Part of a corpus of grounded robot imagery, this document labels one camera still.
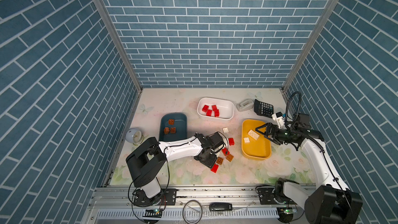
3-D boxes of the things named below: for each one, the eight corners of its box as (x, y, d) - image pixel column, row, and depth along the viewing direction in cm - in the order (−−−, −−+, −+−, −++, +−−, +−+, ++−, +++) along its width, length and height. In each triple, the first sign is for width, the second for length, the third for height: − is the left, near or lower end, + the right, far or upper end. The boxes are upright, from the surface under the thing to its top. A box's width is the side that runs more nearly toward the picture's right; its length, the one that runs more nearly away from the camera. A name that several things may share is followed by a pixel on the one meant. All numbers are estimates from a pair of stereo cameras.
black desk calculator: (252, 113, 109) (253, 110, 106) (254, 102, 116) (255, 99, 113) (271, 118, 106) (273, 115, 104) (272, 106, 113) (274, 104, 110)
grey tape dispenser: (239, 113, 108) (240, 110, 105) (234, 106, 112) (235, 103, 109) (254, 107, 111) (255, 104, 109) (249, 101, 115) (251, 98, 112)
